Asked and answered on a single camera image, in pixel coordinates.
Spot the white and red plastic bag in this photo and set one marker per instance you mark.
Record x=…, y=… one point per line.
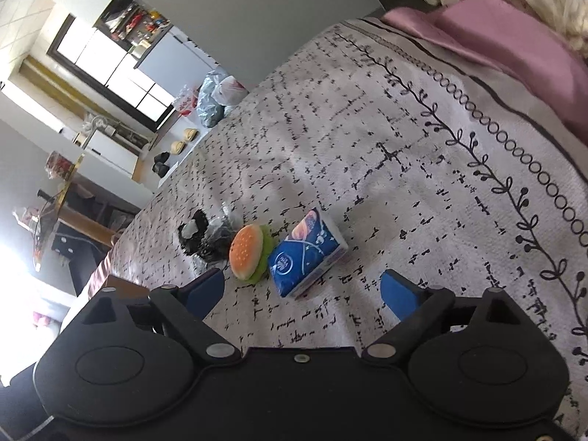
x=232, y=91

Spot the black and white printed blanket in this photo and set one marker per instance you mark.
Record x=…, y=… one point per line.
x=367, y=147

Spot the black framed glass door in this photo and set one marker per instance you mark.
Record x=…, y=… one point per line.
x=115, y=69

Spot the pack of water bottles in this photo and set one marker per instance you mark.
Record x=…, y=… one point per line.
x=186, y=100

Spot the round gold-edged table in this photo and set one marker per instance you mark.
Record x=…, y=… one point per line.
x=59, y=220

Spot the white side cabinet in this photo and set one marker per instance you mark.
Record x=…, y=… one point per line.
x=115, y=154

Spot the white standing fan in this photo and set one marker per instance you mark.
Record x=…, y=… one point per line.
x=94, y=124

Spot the brown cardboard box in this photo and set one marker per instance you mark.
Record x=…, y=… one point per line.
x=128, y=285

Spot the yellow slipper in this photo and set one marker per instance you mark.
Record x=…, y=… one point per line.
x=189, y=134
x=177, y=148

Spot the cluttered kitchen shelf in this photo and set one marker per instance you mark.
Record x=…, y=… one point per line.
x=133, y=20

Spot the black and white scrunchie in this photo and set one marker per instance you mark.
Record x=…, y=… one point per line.
x=193, y=234

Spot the white kitchen cabinet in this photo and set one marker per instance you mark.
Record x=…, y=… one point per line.
x=179, y=53

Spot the pile of plastic bags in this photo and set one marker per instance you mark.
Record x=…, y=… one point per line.
x=210, y=103

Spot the clear plastic packet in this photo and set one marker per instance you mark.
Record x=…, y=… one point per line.
x=220, y=234

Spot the red snack box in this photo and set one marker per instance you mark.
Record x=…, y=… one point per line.
x=59, y=165

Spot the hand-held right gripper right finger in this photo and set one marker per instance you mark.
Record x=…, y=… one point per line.
x=402, y=296

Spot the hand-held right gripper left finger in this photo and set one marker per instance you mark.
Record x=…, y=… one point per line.
x=204, y=291

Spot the pair of black slippers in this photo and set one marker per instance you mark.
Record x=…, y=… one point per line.
x=161, y=164

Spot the blue tissue packet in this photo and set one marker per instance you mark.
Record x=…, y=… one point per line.
x=305, y=255

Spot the burger plush toy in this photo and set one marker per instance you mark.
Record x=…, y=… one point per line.
x=247, y=252

